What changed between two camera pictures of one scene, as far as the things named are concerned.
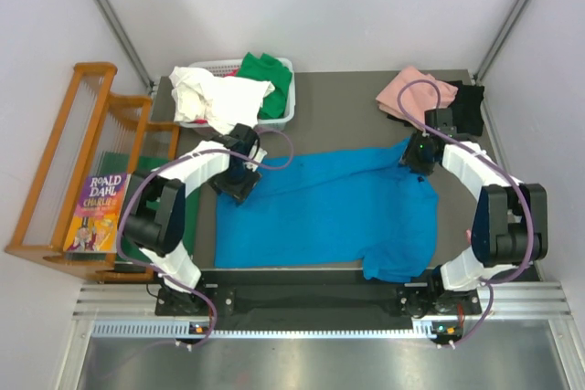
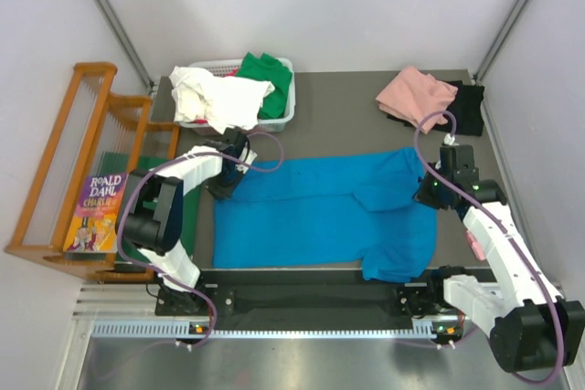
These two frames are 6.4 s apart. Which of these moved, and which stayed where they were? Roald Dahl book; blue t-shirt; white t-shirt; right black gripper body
Moved: right black gripper body
Stayed: white t-shirt; blue t-shirt; Roald Dahl book
